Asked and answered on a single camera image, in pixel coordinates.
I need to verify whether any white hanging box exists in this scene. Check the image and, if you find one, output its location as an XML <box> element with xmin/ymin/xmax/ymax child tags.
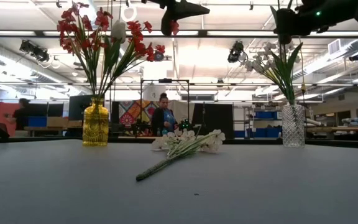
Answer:
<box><xmin>143</xmin><ymin>85</ymin><xmax>167</xmax><ymax>102</ymax></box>

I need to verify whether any white hanging ring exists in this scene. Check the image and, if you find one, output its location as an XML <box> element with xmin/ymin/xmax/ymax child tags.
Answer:
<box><xmin>119</xmin><ymin>2</ymin><xmax>138</xmax><ymax>23</ymax></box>

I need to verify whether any yellow hanging cable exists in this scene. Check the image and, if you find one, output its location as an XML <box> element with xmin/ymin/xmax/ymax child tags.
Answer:
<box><xmin>298</xmin><ymin>37</ymin><xmax>308</xmax><ymax>94</ymax></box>

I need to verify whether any person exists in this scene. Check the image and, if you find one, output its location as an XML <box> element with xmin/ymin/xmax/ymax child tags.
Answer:
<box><xmin>11</xmin><ymin>98</ymin><xmax>31</xmax><ymax>131</ymax></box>
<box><xmin>151</xmin><ymin>92</ymin><xmax>179</xmax><ymax>137</ymax></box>

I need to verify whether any blue storage bin row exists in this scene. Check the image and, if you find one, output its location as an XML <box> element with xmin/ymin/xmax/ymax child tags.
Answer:
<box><xmin>233</xmin><ymin>127</ymin><xmax>281</xmax><ymax>139</ymax></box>

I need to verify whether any black metal frame stand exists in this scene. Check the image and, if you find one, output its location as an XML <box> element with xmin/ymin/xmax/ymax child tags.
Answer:
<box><xmin>140</xmin><ymin>78</ymin><xmax>191</xmax><ymax>138</ymax></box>

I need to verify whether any black partition panel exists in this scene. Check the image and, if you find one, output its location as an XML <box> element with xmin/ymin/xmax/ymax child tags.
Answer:
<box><xmin>191</xmin><ymin>103</ymin><xmax>234</xmax><ymax>139</ymax></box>

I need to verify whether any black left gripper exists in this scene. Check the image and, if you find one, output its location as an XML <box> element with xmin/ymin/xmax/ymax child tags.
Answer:
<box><xmin>141</xmin><ymin>0</ymin><xmax>211</xmax><ymax>37</ymax></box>

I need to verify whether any yellow glass vase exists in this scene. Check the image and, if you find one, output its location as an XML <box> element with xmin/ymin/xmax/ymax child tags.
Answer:
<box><xmin>81</xmin><ymin>98</ymin><xmax>110</xmax><ymax>147</ymax></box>

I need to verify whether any wooden workbench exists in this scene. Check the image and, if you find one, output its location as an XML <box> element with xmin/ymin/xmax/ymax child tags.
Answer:
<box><xmin>305</xmin><ymin>126</ymin><xmax>358</xmax><ymax>134</ymax></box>

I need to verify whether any colourful patchwork quilt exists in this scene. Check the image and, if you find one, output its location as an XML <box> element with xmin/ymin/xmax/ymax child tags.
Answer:
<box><xmin>118</xmin><ymin>100</ymin><xmax>155</xmax><ymax>126</ymax></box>

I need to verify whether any white artificial blossom bunch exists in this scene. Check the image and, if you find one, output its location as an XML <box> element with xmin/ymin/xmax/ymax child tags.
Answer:
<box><xmin>243</xmin><ymin>0</ymin><xmax>305</xmax><ymax>125</ymax></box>
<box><xmin>135</xmin><ymin>129</ymin><xmax>226</xmax><ymax>182</ymax></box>

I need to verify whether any clear cut glass vase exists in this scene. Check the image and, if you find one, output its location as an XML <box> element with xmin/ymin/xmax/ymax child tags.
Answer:
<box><xmin>281</xmin><ymin>103</ymin><xmax>306</xmax><ymax>149</ymax></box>

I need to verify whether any black monitor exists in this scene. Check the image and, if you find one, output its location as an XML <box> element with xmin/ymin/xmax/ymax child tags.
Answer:
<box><xmin>68</xmin><ymin>95</ymin><xmax>94</xmax><ymax>121</ymax></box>

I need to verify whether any white air vent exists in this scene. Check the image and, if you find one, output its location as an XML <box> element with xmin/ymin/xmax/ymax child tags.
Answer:
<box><xmin>327</xmin><ymin>39</ymin><xmax>342</xmax><ymax>56</ymax></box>

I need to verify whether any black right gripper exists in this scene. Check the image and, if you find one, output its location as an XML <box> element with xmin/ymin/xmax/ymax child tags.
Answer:
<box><xmin>273</xmin><ymin>7</ymin><xmax>314</xmax><ymax>45</ymax></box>

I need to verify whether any red artificial blossom bunch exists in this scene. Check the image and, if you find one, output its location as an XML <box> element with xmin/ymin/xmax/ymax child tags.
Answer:
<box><xmin>99</xmin><ymin>20</ymin><xmax>167</xmax><ymax>99</ymax></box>
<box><xmin>57</xmin><ymin>1</ymin><xmax>114</xmax><ymax>100</ymax></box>

